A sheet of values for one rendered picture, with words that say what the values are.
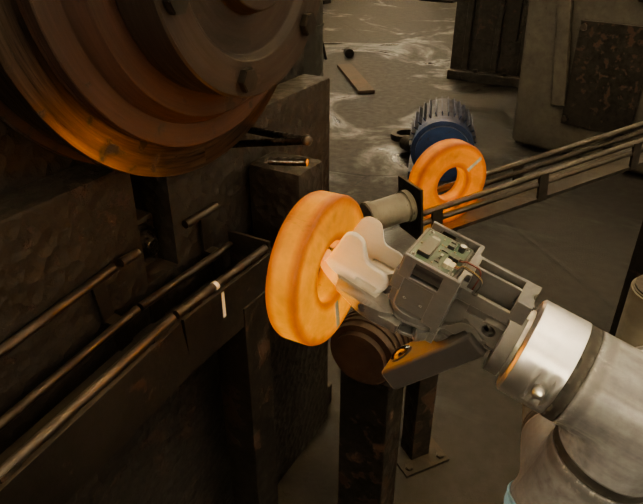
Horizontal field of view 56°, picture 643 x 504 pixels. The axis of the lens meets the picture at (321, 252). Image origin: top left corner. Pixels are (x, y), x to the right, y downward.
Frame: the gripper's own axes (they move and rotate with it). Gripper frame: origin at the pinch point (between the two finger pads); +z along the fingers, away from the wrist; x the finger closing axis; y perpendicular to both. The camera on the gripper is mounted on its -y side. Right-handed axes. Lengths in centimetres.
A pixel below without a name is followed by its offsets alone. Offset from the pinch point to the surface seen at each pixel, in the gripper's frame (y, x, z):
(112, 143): 4.8, 7.3, 20.9
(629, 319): -29, -66, -40
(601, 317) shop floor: -75, -135, -49
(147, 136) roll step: 5.4, 4.4, 19.3
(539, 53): -44, -281, 23
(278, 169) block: -10.8, -25.8, 20.1
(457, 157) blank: -10, -55, 1
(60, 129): 7.6, 12.5, 21.7
